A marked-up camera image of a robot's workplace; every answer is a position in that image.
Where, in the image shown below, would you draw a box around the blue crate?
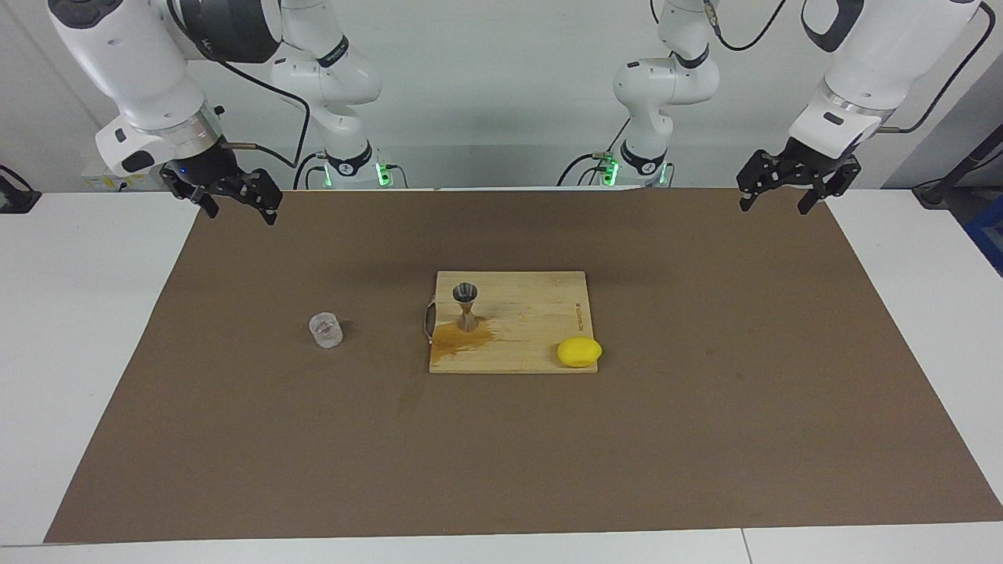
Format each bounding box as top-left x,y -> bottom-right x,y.
965,196 -> 1003,277

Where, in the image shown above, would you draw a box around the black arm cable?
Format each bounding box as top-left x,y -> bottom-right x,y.
701,0 -> 996,135
168,0 -> 313,169

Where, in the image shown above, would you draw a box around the black clamp mount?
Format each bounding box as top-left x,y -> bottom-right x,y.
0,164 -> 42,214

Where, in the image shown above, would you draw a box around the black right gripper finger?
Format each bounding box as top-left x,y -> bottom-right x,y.
235,167 -> 283,226
159,163 -> 220,219

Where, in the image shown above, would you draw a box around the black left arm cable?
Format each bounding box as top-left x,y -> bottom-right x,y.
701,0 -> 996,135

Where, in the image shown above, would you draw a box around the wooden cutting board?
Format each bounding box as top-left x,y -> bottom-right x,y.
423,271 -> 599,374

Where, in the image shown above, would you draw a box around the yellow lemon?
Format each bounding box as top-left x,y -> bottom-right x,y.
556,337 -> 603,368

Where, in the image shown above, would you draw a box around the black left base cables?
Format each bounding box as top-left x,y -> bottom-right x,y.
556,117 -> 632,187

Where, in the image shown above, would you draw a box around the white wall socket box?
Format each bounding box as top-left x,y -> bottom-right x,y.
81,153 -> 168,191

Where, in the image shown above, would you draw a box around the black stand pole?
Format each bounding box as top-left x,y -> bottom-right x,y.
913,125 -> 1003,209

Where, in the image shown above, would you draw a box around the small clear glass cup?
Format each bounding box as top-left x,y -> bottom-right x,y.
309,313 -> 344,349

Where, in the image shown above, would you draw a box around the steel double jigger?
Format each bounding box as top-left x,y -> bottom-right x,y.
453,283 -> 480,334

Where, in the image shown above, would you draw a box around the black right base cable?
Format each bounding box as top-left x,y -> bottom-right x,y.
293,153 -> 330,190

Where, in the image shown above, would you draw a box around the brown table mat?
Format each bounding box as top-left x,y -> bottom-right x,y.
43,188 -> 1003,544

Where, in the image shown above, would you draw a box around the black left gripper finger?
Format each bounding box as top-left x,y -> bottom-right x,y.
737,149 -> 788,212
798,155 -> 863,215

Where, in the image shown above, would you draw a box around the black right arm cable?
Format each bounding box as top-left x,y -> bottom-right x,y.
168,0 -> 313,169

